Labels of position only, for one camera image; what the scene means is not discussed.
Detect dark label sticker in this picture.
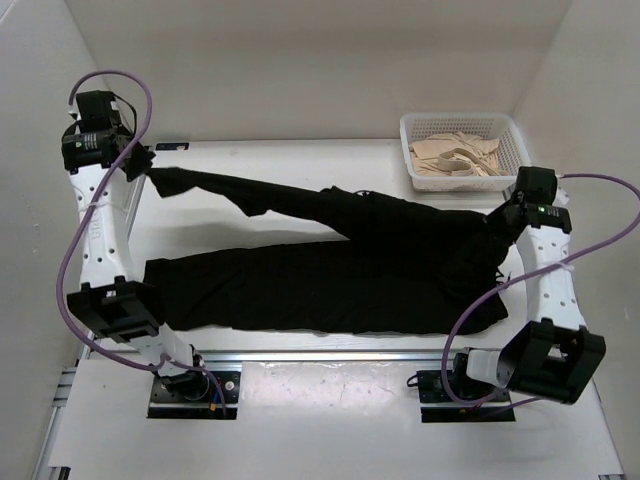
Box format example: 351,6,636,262
155,142,190,151

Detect white plastic basket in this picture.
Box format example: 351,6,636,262
400,113,531,192

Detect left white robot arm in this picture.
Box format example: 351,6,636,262
62,90,211,401

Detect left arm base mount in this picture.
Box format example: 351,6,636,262
147,359,242,420

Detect aluminium front rail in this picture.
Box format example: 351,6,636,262
203,349,443,363

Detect beige trousers in basket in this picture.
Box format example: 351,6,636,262
408,132,507,177

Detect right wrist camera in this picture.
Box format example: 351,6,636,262
553,176,570,208

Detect black trousers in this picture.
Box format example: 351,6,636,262
144,167,510,335

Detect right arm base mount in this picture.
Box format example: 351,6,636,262
406,353,515,423

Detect aluminium left rail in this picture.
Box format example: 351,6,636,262
82,174,149,359

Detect aluminium rail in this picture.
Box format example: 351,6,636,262
82,174,149,359
203,349,443,363

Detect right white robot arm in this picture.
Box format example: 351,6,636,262
441,167,606,407

